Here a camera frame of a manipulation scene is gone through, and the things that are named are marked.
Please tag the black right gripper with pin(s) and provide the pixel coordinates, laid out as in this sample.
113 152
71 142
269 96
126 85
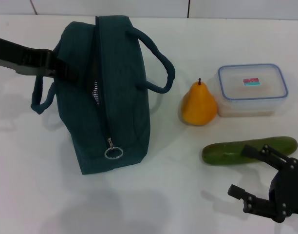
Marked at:
290 190

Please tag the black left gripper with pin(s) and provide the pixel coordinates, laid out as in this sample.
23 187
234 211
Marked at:
24 59

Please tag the green cucumber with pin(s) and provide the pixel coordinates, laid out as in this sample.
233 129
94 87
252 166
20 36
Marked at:
224 153

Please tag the dark teal insulated lunch bag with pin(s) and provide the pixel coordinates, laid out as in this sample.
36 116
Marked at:
119 85

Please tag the orange yellow pear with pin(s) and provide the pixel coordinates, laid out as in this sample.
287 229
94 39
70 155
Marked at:
200 104

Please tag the clear food container blue lid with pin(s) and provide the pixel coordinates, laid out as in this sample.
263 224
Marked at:
251 85

